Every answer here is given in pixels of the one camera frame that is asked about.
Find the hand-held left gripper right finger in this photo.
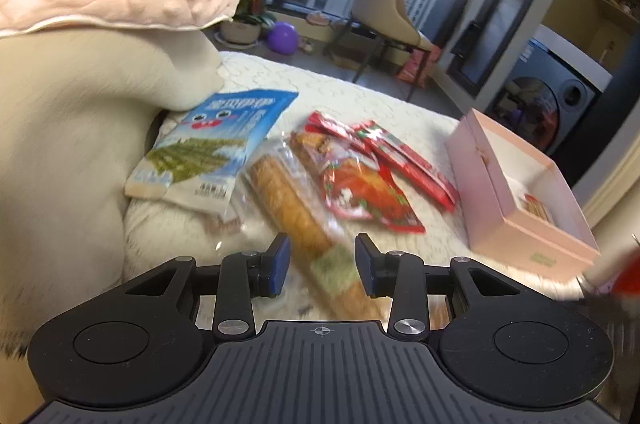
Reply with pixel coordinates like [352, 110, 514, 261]
[354, 234, 521, 339]

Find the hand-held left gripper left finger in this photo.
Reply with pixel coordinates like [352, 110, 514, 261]
[125, 234, 292, 339]

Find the long bread packet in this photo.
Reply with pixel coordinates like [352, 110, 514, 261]
[240, 131, 396, 322]

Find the large red orange snack packet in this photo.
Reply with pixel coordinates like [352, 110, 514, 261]
[320, 153, 426, 234]

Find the long red snack packet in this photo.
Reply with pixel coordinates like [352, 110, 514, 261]
[352, 120, 460, 212]

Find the pink cardboard box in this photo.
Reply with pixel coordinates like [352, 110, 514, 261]
[446, 108, 601, 284]

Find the blue seaweed snack packet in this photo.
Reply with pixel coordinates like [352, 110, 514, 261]
[124, 89, 300, 225]

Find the white textured bedspread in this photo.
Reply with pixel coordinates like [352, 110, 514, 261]
[122, 50, 591, 325]

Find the clear biscuit packet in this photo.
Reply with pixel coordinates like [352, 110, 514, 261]
[519, 193, 555, 226]

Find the red bag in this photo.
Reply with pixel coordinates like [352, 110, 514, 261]
[397, 46, 442, 88]

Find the purple ball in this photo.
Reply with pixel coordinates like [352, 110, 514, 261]
[266, 22, 300, 57]

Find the cream pillow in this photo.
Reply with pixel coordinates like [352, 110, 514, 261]
[0, 21, 226, 355]

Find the grey washing machine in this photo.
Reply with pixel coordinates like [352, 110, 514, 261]
[487, 26, 614, 157]

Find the red fire extinguisher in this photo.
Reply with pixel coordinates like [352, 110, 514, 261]
[611, 248, 640, 301]

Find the black framed panel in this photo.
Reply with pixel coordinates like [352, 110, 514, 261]
[447, 0, 538, 97]

